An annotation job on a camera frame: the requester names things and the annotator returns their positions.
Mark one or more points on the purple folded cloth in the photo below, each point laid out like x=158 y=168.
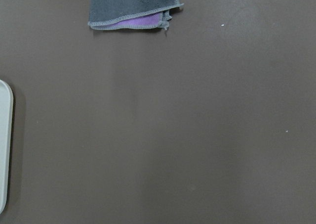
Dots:
x=143 y=22

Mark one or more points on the grey folded cloth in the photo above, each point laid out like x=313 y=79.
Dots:
x=104 y=13

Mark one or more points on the cream rabbit tray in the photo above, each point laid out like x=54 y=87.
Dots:
x=6 y=110

